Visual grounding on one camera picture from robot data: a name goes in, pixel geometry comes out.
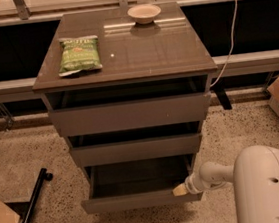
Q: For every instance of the beige bowl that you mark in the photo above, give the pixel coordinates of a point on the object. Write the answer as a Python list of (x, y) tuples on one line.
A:
[(144, 14)]

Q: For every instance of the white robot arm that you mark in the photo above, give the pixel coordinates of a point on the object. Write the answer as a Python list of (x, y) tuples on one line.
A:
[(255, 177)]

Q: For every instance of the grey drawer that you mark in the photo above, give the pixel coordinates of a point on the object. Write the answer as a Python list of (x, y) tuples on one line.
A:
[(136, 144), (128, 107), (138, 184)]

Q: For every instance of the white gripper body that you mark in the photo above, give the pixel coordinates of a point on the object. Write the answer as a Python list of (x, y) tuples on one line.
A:
[(191, 183)]

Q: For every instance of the black bracket leg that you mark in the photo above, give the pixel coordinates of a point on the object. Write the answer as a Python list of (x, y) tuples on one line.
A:
[(221, 95)]

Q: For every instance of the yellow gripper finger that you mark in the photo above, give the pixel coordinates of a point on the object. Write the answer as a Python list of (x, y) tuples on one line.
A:
[(180, 190)]

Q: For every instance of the black wheeled stand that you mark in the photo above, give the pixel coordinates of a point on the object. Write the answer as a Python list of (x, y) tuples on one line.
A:
[(26, 209)]

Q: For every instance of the grey drawer cabinet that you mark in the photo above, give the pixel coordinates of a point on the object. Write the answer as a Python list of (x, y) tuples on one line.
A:
[(166, 49)]

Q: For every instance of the green chip bag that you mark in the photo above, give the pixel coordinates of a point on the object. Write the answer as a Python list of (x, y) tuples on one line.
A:
[(79, 55)]

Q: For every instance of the grey top drawer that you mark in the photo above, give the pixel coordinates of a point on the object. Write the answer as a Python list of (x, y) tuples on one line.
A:
[(128, 107)]

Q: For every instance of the grey middle drawer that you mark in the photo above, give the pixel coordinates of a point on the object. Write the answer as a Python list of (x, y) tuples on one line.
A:
[(136, 144)]

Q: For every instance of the grey bottom drawer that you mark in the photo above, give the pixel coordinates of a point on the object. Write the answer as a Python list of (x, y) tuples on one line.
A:
[(138, 184)]

